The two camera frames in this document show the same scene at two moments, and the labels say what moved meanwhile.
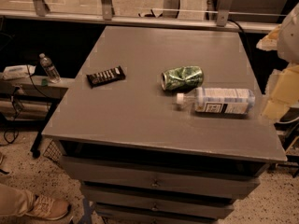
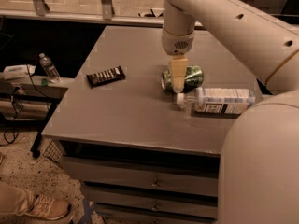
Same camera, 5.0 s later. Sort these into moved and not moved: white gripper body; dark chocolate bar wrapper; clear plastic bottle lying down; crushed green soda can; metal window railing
Moved: white gripper body
Not moved: crushed green soda can; clear plastic bottle lying down; metal window railing; dark chocolate bar wrapper
